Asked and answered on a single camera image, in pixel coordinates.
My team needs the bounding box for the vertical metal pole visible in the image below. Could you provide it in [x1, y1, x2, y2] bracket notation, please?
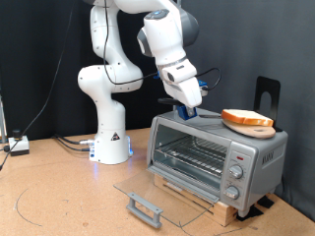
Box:
[172, 0, 183, 111]

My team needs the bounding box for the metal wire oven rack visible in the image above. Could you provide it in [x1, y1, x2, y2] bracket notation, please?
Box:
[155, 135, 228, 178]

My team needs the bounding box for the silver oven knob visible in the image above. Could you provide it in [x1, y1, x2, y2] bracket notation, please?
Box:
[223, 185, 241, 201]
[228, 163, 245, 180]

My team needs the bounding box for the black foam wedge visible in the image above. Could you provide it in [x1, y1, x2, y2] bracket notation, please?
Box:
[257, 195, 276, 209]
[235, 205, 265, 222]

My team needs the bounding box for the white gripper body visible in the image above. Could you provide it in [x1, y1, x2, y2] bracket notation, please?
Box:
[162, 77, 203, 109]

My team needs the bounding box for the black metal bookend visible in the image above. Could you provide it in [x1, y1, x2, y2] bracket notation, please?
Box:
[254, 76, 284, 133]

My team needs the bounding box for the white bread slice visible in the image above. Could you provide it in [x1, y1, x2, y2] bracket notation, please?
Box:
[220, 108, 275, 128]

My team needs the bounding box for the long black hanging cable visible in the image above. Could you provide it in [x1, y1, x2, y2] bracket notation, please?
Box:
[19, 0, 75, 134]

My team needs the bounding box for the glass oven door with handle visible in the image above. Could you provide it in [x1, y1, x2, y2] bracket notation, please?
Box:
[113, 164, 221, 229]

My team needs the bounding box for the black base cable silver connector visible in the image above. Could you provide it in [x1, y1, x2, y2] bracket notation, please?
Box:
[52, 133, 96, 147]

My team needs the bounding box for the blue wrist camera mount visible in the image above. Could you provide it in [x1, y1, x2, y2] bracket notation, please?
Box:
[196, 79, 209, 97]

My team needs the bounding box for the black camera cable blue connector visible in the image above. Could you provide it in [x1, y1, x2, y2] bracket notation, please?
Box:
[102, 0, 222, 92]

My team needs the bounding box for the white emergency stop button box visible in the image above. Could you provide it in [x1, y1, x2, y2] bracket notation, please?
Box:
[8, 129, 31, 156]

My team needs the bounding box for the grey backdrop curtain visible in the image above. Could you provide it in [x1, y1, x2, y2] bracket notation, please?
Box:
[178, 0, 315, 222]

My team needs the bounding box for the black backdrop curtain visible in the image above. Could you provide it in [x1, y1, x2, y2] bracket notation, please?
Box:
[0, 0, 178, 142]

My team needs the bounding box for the silver metal rod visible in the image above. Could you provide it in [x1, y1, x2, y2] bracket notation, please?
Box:
[0, 96, 8, 145]

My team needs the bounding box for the silver toaster oven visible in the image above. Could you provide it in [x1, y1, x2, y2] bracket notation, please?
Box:
[146, 110, 289, 218]

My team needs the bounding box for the wooden slatted base block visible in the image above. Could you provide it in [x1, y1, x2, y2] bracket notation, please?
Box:
[154, 173, 239, 228]

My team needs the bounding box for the thin black button box cable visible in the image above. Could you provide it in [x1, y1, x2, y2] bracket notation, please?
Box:
[0, 144, 13, 170]

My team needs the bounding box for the round wooden cutting board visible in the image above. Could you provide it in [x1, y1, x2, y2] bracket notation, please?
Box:
[222, 118, 277, 140]

